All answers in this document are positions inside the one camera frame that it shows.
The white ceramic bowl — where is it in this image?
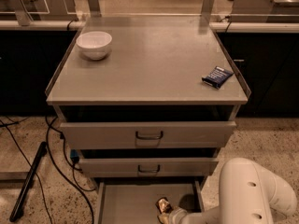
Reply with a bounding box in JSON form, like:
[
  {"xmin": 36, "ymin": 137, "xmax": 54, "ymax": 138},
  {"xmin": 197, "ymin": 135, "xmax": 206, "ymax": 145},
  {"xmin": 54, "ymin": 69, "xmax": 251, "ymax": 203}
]
[{"xmin": 76, "ymin": 31, "xmax": 112, "ymax": 61}]

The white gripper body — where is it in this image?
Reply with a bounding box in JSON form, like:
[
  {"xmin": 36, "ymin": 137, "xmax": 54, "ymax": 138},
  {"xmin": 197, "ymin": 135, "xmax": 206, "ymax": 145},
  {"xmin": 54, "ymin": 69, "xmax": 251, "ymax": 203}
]
[{"xmin": 168, "ymin": 207, "xmax": 188, "ymax": 224}]

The dark blue snack packet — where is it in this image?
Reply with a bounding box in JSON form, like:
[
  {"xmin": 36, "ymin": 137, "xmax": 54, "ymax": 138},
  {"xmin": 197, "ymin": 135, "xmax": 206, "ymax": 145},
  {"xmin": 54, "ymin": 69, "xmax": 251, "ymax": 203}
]
[{"xmin": 202, "ymin": 66, "xmax": 233, "ymax": 90}]

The black bar on floor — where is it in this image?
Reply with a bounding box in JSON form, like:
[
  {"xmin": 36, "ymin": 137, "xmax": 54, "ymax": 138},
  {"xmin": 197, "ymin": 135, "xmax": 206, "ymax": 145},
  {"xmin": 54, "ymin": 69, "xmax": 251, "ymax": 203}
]
[{"xmin": 9, "ymin": 142, "xmax": 46, "ymax": 222}]

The grey top drawer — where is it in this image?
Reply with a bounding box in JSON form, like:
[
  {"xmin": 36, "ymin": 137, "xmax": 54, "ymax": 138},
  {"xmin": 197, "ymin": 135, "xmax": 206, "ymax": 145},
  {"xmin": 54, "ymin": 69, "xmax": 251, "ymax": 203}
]
[{"xmin": 60, "ymin": 121, "xmax": 235, "ymax": 149}]

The grey drawer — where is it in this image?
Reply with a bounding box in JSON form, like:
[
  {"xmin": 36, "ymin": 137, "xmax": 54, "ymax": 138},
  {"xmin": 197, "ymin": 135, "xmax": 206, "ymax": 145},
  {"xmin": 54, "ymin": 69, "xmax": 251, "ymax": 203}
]
[
  {"xmin": 60, "ymin": 121, "xmax": 235, "ymax": 149},
  {"xmin": 79, "ymin": 158, "xmax": 218, "ymax": 178},
  {"xmin": 94, "ymin": 177, "xmax": 204, "ymax": 224}
]

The white horizontal rail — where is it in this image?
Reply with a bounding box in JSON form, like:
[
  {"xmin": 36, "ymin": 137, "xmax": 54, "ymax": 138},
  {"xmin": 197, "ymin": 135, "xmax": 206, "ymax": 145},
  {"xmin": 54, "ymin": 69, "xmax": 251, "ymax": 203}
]
[{"xmin": 0, "ymin": 21, "xmax": 299, "ymax": 34}]

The thin black floor cable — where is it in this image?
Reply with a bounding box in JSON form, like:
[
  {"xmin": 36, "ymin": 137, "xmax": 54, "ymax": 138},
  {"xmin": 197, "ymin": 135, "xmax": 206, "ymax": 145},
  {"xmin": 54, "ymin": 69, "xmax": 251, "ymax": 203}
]
[{"xmin": 0, "ymin": 119, "xmax": 54, "ymax": 224}]

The grey middle drawer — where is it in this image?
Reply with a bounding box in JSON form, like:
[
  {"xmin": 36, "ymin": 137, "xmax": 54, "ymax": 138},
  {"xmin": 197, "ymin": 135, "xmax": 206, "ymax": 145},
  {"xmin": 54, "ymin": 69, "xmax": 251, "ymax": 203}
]
[{"xmin": 79, "ymin": 158, "xmax": 218, "ymax": 178}]

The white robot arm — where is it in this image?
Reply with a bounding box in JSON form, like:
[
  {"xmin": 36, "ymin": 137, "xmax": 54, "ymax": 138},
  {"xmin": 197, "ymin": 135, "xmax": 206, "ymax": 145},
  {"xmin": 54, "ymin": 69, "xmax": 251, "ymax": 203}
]
[{"xmin": 156, "ymin": 158, "xmax": 297, "ymax": 224}]

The grey bottom drawer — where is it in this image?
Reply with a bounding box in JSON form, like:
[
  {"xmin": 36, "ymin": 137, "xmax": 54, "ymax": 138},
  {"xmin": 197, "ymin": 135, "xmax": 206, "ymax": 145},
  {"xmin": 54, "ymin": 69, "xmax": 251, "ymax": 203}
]
[{"xmin": 94, "ymin": 177, "xmax": 204, "ymax": 224}]

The grey metal drawer cabinet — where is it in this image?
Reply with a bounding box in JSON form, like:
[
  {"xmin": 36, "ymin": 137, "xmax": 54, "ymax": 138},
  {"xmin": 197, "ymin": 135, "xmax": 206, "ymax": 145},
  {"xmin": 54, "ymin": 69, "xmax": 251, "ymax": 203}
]
[{"xmin": 45, "ymin": 15, "xmax": 252, "ymax": 185}]

